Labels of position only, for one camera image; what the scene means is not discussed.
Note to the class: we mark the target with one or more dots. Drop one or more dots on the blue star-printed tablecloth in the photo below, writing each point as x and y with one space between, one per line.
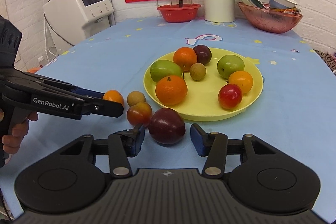
275 121

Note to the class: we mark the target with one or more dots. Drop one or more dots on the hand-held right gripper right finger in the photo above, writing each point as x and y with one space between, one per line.
197 140

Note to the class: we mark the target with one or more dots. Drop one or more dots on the white appliance with screen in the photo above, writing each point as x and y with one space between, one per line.
76 19

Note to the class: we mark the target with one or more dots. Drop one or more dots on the large orange mandarin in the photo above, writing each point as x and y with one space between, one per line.
171 90

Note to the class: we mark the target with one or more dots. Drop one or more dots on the small orange mandarin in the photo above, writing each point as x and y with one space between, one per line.
114 96
240 81

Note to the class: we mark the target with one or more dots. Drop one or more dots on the green mango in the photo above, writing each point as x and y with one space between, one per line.
165 69

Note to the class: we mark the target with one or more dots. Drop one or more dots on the pink glass bowl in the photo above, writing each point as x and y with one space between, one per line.
270 20

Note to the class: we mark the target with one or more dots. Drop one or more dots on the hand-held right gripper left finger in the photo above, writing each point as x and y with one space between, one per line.
137 141

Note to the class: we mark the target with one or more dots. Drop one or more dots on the red apple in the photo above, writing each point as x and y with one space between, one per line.
230 96

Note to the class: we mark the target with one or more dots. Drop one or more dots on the dark purple passion fruit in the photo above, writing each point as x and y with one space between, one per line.
166 126

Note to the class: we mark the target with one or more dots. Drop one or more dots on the patterned cloth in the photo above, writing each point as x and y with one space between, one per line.
325 61

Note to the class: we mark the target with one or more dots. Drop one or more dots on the dark purple plum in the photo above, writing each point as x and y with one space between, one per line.
202 54

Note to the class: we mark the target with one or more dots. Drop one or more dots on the person's left hand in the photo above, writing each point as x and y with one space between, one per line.
18 134

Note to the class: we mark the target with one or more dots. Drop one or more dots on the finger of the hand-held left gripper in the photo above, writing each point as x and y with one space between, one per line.
89 95
105 109

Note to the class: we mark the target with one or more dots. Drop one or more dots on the red plastic basket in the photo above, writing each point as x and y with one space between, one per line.
178 14

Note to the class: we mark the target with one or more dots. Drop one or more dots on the yellow plastic plate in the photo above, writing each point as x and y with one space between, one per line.
204 106

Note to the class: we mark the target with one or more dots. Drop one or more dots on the orange basket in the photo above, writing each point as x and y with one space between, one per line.
32 71

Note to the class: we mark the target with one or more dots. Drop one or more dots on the brown longan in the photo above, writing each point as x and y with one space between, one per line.
136 98
198 71

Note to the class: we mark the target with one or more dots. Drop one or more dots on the red-orange peach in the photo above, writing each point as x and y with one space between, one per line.
139 113

